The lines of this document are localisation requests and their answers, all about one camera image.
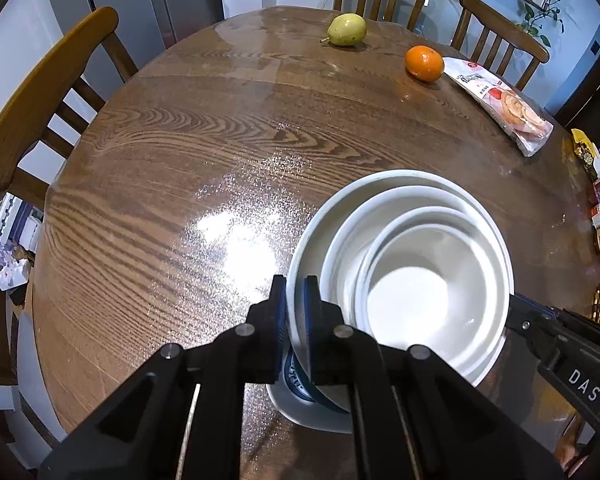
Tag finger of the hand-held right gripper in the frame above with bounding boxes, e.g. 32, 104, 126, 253
505, 294, 581, 356

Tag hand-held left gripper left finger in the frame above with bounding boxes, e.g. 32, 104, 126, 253
37, 275, 287, 480

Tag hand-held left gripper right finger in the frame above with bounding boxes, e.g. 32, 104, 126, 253
302, 275, 566, 480

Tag medium white bowl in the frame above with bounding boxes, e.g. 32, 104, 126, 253
321, 186, 503, 376

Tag blue oval plate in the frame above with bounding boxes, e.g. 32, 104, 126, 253
305, 382, 352, 414

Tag large grey-white bowl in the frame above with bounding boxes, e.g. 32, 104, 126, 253
286, 169, 515, 388

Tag white straight-sided ramekin bowl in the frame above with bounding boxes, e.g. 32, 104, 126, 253
354, 206, 506, 376

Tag person's right forearm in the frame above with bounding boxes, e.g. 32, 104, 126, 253
555, 442, 595, 480

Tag yellow snack packet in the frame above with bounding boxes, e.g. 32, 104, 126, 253
571, 129, 600, 181

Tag bagged bread packet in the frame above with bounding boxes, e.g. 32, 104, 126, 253
442, 56, 553, 157

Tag dark wooden door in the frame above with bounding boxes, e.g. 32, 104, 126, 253
552, 25, 600, 151

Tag orange fruit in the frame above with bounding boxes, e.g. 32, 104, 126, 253
405, 45, 445, 83

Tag printed cardboard boxes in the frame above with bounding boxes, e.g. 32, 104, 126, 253
0, 195, 46, 291

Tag green pear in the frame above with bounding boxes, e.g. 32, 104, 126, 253
320, 12, 368, 47

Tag leafy hanging plant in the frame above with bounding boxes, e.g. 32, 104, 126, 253
517, 0, 576, 48

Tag round glass table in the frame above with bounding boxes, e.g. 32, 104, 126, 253
319, 0, 463, 36

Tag grey refrigerator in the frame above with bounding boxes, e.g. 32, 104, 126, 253
40, 0, 226, 86

